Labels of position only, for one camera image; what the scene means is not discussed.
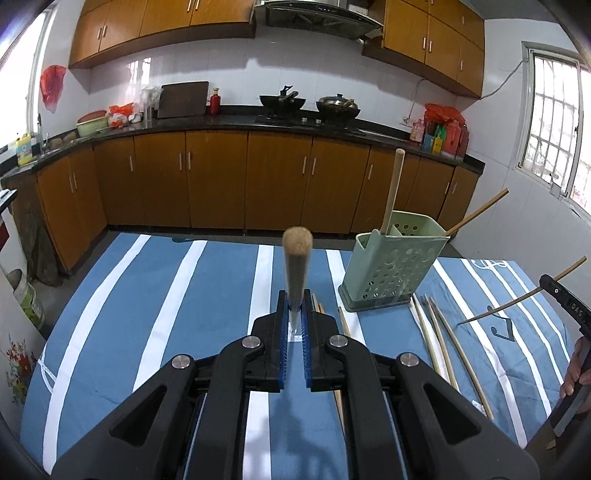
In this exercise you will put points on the large red plastic bag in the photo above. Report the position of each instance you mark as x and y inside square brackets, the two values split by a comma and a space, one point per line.
[443, 113]

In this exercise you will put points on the green plastic basin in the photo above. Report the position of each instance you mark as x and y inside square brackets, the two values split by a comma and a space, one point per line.
[92, 129]

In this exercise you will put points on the red plastic bag on hook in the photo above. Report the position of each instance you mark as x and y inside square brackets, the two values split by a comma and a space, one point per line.
[51, 85]

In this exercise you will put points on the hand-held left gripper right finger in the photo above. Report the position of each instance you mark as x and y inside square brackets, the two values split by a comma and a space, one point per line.
[308, 355]

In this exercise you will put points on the clear plastic bag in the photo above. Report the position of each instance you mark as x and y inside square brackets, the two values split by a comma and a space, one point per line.
[150, 99]

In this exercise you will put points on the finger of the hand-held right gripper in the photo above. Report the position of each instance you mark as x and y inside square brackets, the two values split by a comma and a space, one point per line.
[568, 302]

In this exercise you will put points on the pot with steel lid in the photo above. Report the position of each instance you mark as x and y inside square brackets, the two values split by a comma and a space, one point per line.
[337, 107]

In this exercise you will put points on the blue white striped tablecloth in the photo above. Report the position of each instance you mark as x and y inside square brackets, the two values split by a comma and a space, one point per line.
[138, 323]

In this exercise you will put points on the wooden lower kitchen cabinets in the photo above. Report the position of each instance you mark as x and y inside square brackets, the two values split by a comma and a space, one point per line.
[217, 180]

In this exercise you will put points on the red white plastic bag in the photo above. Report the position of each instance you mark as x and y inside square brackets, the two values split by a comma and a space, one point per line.
[121, 113]

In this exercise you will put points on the sliding glass window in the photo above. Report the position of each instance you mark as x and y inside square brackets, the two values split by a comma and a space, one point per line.
[18, 69]

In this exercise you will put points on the steel range hood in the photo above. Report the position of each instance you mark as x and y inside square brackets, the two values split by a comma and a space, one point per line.
[318, 21]

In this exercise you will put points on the short wooden upper cabinets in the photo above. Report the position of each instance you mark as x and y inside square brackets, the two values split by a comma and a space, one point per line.
[425, 32]

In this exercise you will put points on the barred window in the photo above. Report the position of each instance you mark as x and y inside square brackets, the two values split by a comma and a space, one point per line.
[549, 115]

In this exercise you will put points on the yellow green box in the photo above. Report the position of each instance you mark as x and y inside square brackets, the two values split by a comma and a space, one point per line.
[438, 143]

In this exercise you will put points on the person's right hand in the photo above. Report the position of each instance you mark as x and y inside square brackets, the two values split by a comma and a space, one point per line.
[575, 364]

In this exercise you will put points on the dark wooden cutting board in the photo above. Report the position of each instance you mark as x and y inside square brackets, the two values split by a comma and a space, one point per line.
[182, 99]

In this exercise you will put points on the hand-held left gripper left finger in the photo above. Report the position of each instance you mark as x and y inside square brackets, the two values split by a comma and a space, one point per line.
[281, 350]

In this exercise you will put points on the red plastic bowl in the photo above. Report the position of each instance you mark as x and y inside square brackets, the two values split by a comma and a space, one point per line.
[92, 115]

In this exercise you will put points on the black wok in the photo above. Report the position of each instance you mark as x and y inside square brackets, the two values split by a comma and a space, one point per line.
[281, 102]

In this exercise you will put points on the yellow detergent bottle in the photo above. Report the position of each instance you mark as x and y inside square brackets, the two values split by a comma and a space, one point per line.
[24, 152]

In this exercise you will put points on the long wooden upper cabinets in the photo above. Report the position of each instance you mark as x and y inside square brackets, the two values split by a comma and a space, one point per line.
[152, 23]

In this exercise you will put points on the green perforated utensil holder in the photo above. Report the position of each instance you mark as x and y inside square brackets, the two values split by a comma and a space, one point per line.
[388, 272]

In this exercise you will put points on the white floral appliance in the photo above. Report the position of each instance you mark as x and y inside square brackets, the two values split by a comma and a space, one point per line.
[14, 369]

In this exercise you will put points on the gas stove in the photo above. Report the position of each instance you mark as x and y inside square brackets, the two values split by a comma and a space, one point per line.
[304, 121]

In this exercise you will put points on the black kitchen countertop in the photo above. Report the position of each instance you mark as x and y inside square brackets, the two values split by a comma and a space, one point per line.
[221, 121]

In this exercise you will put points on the white bucket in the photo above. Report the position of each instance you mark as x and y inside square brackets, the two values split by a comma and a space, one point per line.
[27, 300]

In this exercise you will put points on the red bottle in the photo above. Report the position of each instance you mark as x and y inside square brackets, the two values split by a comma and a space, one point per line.
[214, 104]

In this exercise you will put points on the metal faucet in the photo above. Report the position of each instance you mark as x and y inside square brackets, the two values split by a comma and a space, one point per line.
[40, 129]

